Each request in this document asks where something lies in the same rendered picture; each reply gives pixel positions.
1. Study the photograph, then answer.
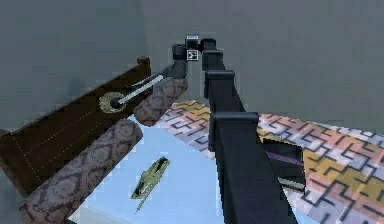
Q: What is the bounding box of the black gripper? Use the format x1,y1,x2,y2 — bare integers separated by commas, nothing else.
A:
109,43,189,110

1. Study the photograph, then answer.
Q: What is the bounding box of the multicoloured patterned blanket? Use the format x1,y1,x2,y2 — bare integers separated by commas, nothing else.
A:
154,99,384,224

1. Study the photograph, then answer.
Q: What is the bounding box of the grey patterned pillow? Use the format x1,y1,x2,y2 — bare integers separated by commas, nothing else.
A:
18,118,145,224
132,76,189,127

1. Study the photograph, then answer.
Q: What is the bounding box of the black book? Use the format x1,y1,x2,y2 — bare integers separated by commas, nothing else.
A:
262,137,307,195

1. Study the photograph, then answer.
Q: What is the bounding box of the green flat pointed object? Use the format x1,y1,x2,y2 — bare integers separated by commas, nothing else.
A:
130,156,171,214

